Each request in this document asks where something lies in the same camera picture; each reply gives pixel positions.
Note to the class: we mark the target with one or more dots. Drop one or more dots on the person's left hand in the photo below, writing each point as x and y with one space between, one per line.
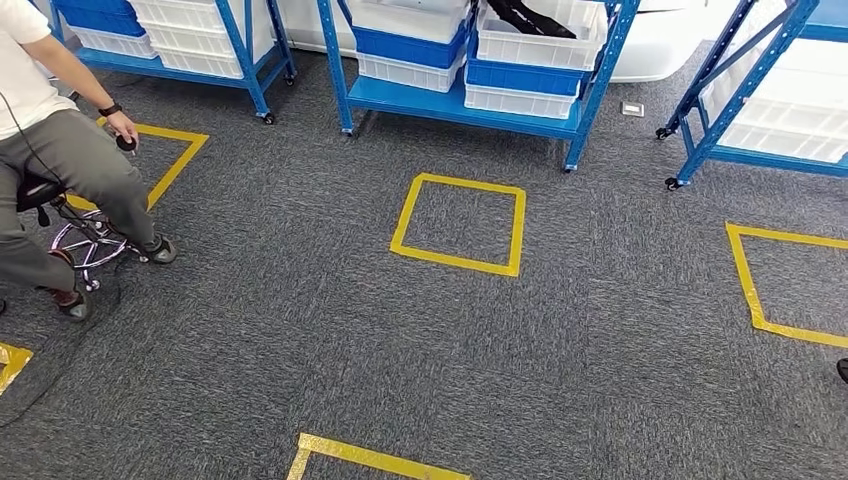
121 124

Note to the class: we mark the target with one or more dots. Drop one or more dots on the small black handheld controller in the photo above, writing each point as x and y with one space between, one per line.
126 143

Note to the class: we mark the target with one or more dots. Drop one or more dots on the person's left forearm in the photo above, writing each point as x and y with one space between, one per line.
73 76

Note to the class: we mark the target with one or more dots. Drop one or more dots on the blue steel shelf rack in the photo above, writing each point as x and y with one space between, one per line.
762 159
199 73
457 106

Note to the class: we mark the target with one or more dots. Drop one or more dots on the black part inside crate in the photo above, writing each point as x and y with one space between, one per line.
530 16

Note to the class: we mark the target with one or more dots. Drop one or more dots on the black wristwatch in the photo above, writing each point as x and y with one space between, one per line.
110 109

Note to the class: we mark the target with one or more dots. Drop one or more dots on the person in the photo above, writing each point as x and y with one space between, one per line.
843 371
66 159

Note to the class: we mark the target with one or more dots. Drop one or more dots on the black stool with chrome base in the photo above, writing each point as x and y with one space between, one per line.
40 192

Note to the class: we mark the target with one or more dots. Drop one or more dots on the blue plastic crate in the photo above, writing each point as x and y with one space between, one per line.
404 46
99 16
523 76

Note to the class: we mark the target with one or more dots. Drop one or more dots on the grey floor outlet plate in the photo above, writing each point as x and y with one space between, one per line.
632 108

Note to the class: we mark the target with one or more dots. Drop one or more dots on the yellow floor tape marking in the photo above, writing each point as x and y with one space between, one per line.
745 278

